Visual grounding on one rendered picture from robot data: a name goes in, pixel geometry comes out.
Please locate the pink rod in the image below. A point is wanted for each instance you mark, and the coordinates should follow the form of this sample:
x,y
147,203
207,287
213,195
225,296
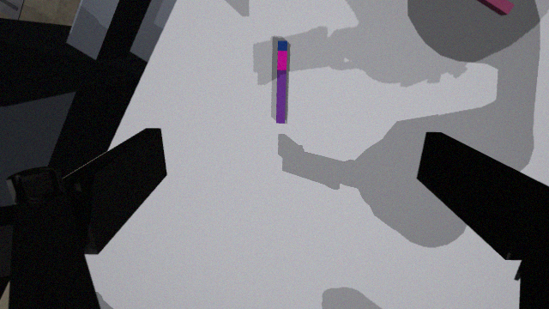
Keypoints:
x,y
502,7

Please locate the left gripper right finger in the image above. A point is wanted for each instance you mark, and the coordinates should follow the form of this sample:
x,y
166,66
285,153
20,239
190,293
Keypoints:
x,y
508,209

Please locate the magenta block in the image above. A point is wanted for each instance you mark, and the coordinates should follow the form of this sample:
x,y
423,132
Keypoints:
x,y
282,60

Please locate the dark purple rod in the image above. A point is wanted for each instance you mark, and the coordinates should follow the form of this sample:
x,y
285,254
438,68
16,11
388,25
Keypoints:
x,y
281,96

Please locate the small blue block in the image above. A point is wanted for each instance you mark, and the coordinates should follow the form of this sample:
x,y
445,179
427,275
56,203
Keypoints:
x,y
282,45

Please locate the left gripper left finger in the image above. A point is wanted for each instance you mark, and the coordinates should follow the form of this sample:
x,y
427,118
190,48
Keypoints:
x,y
55,221

